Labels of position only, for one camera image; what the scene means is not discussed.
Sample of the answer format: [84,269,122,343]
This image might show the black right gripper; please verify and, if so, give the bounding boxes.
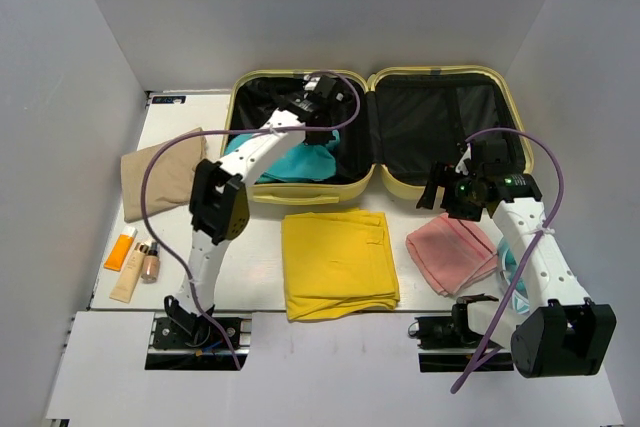
[416,161,484,222]

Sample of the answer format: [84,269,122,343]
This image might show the foundation bottle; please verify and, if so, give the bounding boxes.
[141,241,160,283]

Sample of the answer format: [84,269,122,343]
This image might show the yellow hard-shell suitcase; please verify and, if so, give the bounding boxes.
[250,65,523,206]

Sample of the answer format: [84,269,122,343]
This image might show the orange sunscreen tube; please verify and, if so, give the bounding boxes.
[103,226,137,272]

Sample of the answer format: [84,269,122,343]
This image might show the yellow garment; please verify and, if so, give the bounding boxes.
[281,209,400,322]

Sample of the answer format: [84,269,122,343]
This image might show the teal garment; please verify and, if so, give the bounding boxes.
[257,130,340,184]

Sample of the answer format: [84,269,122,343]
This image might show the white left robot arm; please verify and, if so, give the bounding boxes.
[164,73,360,346]

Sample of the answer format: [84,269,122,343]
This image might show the blue table label sticker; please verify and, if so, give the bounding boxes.
[151,95,186,105]

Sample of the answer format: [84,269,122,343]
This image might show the teal cat-ear headphones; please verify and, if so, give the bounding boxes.
[497,238,529,315]

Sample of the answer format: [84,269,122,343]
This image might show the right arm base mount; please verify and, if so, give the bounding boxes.
[408,314,516,375]

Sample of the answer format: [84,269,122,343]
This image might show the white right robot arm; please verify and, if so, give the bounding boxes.
[417,140,616,378]

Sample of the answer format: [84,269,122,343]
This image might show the beige cosmetic tube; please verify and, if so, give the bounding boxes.
[109,243,148,303]

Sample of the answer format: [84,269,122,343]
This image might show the beige garment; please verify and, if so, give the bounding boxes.
[120,136,206,223]

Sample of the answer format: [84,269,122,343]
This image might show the pink towel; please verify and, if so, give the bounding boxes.
[405,214,498,296]

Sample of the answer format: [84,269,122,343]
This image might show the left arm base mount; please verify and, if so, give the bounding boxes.
[145,316,252,372]

